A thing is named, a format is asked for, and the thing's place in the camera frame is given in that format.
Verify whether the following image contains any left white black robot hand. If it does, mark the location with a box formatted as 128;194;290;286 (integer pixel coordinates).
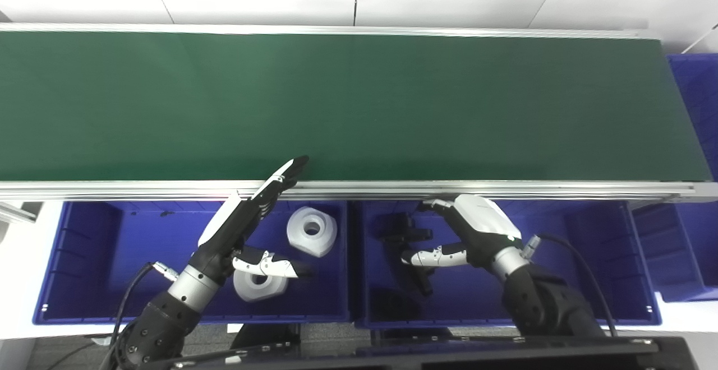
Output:
190;155;311;284

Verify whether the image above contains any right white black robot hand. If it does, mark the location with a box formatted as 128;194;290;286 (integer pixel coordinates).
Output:
401;193;526;274

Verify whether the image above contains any black flange part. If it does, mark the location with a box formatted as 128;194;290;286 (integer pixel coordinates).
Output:
392;240;436;296
375;212;434;243

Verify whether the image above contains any white plastic hub part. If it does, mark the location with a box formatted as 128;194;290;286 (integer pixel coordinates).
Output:
232;268;290;304
286;206;339;259

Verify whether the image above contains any blue plastic bin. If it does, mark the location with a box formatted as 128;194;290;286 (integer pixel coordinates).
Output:
631;53;718;304
350;198;663;329
32;198;352;326

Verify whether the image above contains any green conveyor belt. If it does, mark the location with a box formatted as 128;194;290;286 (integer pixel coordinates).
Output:
0;30;714;183

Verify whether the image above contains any black robot torso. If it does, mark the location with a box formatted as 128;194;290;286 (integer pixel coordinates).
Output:
129;325;699;370

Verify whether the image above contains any wide aluminium conveyor side rail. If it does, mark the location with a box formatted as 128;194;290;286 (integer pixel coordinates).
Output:
0;178;718;203

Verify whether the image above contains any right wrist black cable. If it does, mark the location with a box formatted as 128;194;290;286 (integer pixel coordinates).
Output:
522;232;619;338

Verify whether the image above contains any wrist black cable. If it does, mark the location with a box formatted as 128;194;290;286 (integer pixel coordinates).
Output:
109;261;181;370
522;232;619;338

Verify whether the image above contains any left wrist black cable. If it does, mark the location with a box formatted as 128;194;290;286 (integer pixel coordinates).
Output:
109;261;181;370

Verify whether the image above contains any aluminium conveyor support bracket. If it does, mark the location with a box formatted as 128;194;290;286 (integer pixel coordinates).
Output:
0;201;38;225

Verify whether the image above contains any thin aluminium conveyor side rail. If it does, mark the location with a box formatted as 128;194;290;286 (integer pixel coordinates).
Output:
0;22;664;39

